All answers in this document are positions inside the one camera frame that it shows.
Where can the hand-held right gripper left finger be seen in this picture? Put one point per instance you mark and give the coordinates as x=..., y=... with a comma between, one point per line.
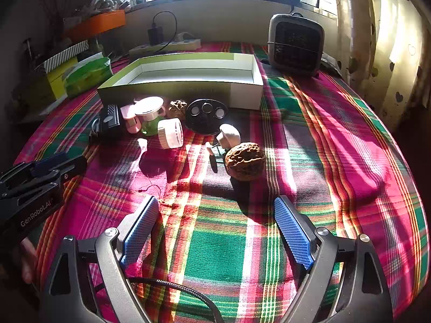
x=143, y=223

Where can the white round jar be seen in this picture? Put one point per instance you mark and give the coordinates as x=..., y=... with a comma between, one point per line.
x=170, y=134

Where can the green white cup toy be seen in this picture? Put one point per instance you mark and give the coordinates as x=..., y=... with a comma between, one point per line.
x=150, y=107

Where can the heart-print curtain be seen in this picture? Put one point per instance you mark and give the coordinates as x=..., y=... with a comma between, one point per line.
x=387, y=57

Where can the striped box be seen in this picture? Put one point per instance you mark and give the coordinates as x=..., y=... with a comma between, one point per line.
x=64, y=55

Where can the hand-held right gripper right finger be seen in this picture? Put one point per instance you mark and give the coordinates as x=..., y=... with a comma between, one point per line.
x=293, y=232

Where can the green tissue pack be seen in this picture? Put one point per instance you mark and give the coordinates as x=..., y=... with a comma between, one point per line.
x=87, y=77

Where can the grey flat object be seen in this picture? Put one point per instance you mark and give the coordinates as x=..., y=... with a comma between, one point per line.
x=328, y=64

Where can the grey desktop fan heater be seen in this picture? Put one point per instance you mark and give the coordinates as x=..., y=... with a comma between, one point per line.
x=296, y=45

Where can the black bike light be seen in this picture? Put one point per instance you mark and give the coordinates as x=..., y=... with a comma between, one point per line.
x=111, y=119

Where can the black charger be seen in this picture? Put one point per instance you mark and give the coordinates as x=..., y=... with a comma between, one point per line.
x=155, y=35

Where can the orange box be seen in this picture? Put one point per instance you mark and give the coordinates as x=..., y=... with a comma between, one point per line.
x=97, y=23

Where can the brown walnut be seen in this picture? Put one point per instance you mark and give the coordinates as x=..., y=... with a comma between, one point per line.
x=177, y=109
x=245, y=161

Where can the yellow-green box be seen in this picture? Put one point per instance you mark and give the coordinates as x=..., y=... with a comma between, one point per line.
x=55, y=80

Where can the pink stapler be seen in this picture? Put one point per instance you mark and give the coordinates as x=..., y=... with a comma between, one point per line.
x=129, y=117

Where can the white power strip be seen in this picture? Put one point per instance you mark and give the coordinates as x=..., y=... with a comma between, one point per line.
x=175, y=46

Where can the green and white cardboard box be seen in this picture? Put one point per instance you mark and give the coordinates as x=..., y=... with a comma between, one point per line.
x=188, y=82

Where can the white mushroom-shaped item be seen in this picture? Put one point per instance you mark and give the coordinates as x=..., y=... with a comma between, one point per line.
x=229, y=135

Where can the plaid tablecloth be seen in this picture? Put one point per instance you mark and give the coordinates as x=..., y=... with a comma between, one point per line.
x=219, y=252

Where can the black oval lid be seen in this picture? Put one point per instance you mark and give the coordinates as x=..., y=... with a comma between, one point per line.
x=206, y=116

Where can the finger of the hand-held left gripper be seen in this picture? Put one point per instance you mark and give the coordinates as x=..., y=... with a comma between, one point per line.
x=72, y=170
x=50, y=164

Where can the person's left hand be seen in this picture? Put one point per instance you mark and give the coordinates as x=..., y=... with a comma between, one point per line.
x=28, y=262

